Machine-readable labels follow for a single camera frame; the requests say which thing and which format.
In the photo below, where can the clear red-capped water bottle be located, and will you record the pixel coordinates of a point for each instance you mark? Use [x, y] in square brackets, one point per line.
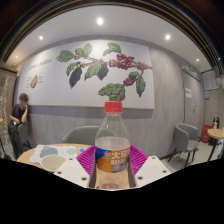
[112, 143]

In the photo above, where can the wall notice board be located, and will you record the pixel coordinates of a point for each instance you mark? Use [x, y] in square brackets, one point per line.
[210, 80]

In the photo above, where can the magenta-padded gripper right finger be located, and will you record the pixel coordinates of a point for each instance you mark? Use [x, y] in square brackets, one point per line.
[151, 169]

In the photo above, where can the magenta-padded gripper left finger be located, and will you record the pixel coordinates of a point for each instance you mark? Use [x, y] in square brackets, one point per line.
[71, 170]

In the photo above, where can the grey armchair with black legs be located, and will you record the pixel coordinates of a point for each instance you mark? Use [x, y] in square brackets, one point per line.
[182, 138]

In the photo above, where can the green exit sign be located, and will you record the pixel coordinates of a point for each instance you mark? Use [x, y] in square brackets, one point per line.
[191, 68]

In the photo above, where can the dark glazed mug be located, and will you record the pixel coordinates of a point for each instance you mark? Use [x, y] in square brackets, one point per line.
[51, 162]

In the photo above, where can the person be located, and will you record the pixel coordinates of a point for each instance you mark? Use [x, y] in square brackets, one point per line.
[18, 121]

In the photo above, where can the red bin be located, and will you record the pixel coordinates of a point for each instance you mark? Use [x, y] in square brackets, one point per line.
[206, 133]

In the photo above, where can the round wooden side table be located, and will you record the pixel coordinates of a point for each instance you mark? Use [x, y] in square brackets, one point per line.
[217, 133]

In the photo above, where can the coffee plant wall mural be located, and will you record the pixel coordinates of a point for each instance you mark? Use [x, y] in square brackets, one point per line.
[50, 90]

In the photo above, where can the round ceiling lights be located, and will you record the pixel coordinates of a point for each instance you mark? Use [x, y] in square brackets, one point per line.
[100, 21]

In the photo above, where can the grey upholstered chair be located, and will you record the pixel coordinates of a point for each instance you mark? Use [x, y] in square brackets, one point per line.
[24, 135]
[81, 135]

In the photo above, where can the grey door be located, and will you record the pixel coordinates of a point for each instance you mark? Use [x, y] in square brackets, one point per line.
[193, 110]

